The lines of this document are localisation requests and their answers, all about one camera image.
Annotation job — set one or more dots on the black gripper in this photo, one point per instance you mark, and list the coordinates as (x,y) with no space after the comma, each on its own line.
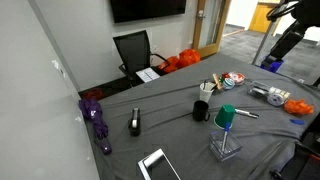
(287,41)

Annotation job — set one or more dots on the black cup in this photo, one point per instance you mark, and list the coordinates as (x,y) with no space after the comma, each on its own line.
(200,111)

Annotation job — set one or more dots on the green plastic cup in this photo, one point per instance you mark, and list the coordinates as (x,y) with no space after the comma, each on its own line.
(225,115)

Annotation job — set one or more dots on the black markers in cup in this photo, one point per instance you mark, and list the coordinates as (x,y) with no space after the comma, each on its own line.
(204,84)

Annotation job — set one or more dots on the white paper cup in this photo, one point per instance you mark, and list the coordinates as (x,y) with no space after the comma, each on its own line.
(206,93)

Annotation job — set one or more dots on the clear tray with tape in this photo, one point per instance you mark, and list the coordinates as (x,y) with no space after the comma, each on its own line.
(258,90)

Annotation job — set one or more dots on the white tape rolls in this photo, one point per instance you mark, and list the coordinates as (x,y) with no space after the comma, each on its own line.
(278,96)

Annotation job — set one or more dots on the round blue tin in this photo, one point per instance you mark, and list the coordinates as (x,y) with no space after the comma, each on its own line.
(228,83)

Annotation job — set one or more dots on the yellow wooden door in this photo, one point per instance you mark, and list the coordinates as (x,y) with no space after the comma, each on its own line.
(263,16)

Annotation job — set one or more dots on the crumpled orange bag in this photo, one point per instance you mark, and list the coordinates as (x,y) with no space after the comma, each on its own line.
(298,107)

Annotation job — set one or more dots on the black marker blue cap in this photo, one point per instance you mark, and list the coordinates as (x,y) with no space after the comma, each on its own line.
(247,113)

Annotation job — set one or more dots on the wooden block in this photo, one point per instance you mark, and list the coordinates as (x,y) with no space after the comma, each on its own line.
(217,81)

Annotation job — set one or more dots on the small blue clip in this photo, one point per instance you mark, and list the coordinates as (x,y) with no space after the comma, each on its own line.
(296,122)

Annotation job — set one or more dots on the wooden glass door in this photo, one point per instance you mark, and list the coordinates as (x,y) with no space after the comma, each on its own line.
(213,26)

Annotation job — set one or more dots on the large orange plastic bag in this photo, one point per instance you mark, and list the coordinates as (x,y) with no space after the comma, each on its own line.
(189,57)

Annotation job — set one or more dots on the blue marker pen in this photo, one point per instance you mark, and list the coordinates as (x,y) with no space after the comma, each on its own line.
(225,136)

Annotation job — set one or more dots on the clear acrylic box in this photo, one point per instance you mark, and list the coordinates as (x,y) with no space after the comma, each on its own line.
(225,150)

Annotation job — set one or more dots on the small orange plastic bag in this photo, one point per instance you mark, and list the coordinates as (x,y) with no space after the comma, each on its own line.
(170,64)

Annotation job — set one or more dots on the grey tablecloth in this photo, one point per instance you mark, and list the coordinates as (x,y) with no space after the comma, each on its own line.
(173,133)

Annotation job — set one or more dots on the white paper sheet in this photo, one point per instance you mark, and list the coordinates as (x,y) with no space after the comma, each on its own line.
(148,74)

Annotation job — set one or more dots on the black mesh office chair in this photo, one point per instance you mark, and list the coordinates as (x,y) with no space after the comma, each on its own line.
(135,51)

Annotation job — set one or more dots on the black tape dispenser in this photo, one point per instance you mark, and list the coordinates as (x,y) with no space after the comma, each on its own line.
(134,121)

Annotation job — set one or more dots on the silver flat device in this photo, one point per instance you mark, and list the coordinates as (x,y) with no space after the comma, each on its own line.
(160,166)

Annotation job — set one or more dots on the red item on floor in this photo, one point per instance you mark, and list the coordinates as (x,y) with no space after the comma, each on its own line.
(94,94)

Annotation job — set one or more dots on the purple folded umbrella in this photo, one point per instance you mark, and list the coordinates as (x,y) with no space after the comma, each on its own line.
(96,120)

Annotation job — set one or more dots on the metal partition post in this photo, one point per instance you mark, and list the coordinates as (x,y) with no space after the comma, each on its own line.
(265,40)

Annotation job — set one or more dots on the black wall television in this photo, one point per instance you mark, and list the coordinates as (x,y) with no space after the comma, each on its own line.
(146,9)

